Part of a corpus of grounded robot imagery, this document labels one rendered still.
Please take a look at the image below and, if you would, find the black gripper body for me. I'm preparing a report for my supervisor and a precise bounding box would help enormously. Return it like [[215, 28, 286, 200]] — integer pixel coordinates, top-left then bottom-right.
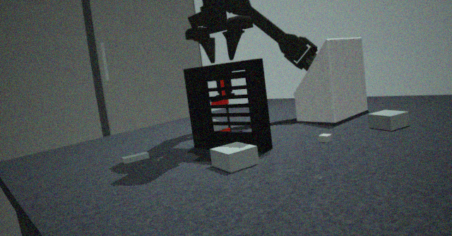
[[185, 0, 254, 40]]

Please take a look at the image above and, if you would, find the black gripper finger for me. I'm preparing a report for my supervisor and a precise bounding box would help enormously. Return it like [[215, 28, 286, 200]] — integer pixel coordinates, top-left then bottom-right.
[[223, 30, 244, 60], [194, 37, 215, 63]]

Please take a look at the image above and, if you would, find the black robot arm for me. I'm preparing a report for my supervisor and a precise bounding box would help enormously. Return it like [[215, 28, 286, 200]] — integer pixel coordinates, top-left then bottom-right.
[[188, 0, 318, 71]]

